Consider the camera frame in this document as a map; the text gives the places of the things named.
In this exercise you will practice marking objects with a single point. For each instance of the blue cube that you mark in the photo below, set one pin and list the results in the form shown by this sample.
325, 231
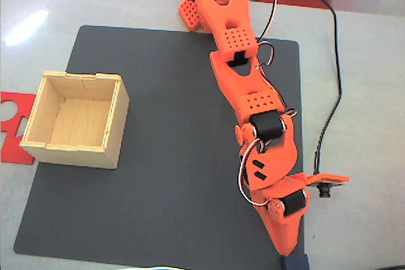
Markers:
297, 263

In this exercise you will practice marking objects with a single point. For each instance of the open wooden box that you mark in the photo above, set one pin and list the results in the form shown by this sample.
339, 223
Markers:
79, 121

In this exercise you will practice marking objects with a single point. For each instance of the dark grey mat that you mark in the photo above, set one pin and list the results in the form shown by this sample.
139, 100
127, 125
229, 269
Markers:
158, 156

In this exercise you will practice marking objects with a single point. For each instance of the red cutout sheet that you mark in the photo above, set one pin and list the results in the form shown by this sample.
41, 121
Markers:
12, 150

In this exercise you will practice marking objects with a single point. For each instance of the black camera on orange bracket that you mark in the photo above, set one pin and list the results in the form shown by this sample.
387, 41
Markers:
323, 189

